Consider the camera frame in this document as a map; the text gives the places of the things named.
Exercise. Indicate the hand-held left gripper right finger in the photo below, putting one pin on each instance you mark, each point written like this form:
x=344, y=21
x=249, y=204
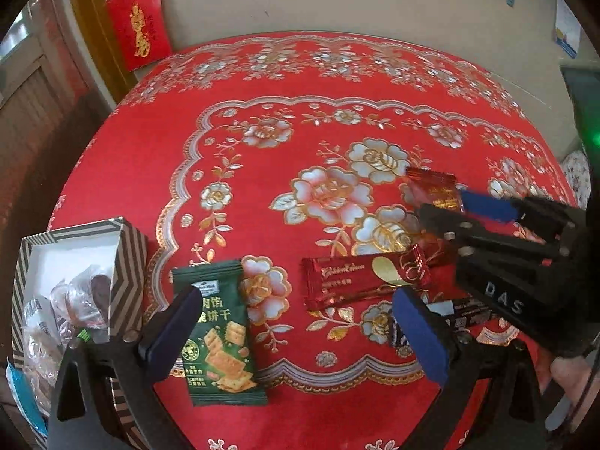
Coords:
x=422, y=337

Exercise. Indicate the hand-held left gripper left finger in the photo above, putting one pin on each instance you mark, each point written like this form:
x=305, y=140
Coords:
x=173, y=328

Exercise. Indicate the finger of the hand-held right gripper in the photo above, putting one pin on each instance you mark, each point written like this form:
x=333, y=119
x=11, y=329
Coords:
x=487, y=207
x=445, y=222

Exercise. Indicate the small red snack packet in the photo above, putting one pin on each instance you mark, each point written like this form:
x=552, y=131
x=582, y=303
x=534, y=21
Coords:
x=431, y=187

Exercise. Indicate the green cracker packet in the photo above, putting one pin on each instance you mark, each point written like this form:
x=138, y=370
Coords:
x=225, y=337

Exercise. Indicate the small black snack packet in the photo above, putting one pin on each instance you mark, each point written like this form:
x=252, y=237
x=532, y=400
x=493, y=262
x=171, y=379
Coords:
x=473, y=311

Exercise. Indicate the striped patterned cardboard box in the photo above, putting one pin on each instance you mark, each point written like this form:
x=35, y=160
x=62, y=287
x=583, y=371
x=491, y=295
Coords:
x=131, y=262

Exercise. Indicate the clear packet of brown snack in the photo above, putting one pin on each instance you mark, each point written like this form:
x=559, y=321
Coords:
x=79, y=297

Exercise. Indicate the person's right hand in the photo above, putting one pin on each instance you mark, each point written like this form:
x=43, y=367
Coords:
x=569, y=379

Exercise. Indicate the floral bedding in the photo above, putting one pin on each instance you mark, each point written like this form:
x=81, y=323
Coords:
x=576, y=178

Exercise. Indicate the long red snack packet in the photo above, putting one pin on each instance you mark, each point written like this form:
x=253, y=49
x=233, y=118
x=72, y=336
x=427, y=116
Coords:
x=347, y=276

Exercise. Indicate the clear wrapped snack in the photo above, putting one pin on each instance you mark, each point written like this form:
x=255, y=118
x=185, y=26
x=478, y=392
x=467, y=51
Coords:
x=44, y=365

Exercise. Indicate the dark green screen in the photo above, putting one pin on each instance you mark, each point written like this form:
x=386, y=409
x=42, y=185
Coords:
x=583, y=108

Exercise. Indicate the blue snack packet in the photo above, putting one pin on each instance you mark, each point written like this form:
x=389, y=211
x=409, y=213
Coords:
x=23, y=398

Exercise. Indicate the red floral tablecloth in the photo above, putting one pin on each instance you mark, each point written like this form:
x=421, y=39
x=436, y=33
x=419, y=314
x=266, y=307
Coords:
x=281, y=159

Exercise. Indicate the window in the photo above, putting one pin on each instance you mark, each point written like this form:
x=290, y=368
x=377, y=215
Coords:
x=18, y=33

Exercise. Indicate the wall calendar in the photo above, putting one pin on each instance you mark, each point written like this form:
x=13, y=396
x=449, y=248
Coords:
x=567, y=28

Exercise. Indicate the red wall poster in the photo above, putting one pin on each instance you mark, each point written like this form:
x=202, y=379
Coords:
x=138, y=18

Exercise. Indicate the wooden door frame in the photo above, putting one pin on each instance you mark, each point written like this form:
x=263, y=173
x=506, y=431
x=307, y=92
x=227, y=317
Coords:
x=93, y=23

